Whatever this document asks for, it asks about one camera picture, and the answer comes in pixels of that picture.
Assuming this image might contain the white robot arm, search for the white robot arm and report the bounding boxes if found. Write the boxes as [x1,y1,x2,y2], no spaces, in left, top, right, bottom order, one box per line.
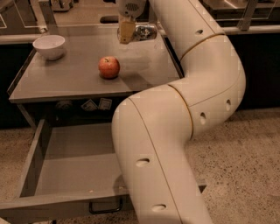
[112,0,246,224]

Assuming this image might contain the black office chair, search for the black office chair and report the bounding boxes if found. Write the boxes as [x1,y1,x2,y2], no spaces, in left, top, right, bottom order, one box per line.
[100,16,118,24]

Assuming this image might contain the right paper tag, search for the right paper tag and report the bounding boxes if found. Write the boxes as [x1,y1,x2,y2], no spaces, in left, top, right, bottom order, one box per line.
[99,98,112,110]

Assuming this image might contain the red apple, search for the red apple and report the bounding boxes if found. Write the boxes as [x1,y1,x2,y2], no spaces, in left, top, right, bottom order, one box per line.
[98,56,120,80]

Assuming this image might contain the metal frame post right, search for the metal frame post right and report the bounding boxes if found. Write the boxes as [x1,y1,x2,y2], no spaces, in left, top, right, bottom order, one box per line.
[237,0,258,32]

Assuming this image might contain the open grey top drawer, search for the open grey top drawer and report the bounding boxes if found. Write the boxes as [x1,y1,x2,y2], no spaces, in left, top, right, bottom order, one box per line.
[0,117,207,224]

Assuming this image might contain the white bowl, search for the white bowl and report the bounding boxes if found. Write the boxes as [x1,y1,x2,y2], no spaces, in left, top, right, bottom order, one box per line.
[32,35,66,60]

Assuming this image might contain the dark round object under table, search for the dark round object under table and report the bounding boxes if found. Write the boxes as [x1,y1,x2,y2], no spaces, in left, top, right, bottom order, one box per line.
[55,100,73,111]

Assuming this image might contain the grey cabinet table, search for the grey cabinet table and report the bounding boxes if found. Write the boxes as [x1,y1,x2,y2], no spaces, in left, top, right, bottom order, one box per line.
[6,23,186,130]

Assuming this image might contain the black drawer handle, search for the black drawer handle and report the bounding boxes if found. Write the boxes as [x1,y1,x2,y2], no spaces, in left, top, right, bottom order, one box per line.
[88,199,123,215]

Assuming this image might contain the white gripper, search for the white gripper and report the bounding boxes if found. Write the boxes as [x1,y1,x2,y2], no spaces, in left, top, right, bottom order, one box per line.
[117,0,146,44]

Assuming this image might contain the dark counter cabinet right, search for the dark counter cabinet right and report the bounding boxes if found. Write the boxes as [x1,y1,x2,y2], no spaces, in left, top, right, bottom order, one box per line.
[228,33,280,109]

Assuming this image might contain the left paper tag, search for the left paper tag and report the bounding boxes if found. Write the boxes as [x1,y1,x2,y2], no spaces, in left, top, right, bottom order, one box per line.
[81,99,98,111]

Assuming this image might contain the paper tag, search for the paper tag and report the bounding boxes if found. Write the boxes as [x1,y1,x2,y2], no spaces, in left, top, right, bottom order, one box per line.
[99,98,112,110]
[81,99,98,111]

